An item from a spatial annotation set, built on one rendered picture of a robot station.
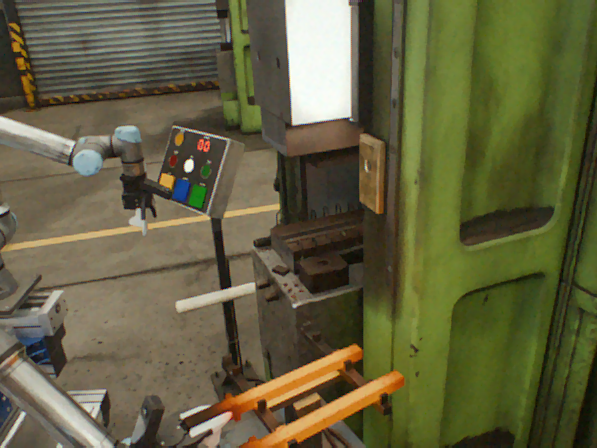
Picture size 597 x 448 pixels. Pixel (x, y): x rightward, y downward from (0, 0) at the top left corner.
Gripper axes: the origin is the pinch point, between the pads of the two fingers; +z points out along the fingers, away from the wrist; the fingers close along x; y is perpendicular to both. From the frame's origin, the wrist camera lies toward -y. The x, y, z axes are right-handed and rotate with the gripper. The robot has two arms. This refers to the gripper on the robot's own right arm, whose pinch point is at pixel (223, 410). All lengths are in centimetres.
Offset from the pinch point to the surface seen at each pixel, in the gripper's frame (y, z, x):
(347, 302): 6, 47, -24
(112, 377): 94, -7, -144
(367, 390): -0.8, 26.3, 11.9
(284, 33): -64, 39, -37
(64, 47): 8, 104, -854
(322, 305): 4.9, 39.9, -25.4
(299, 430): -0.8, 9.6, 13.2
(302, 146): -35, 44, -39
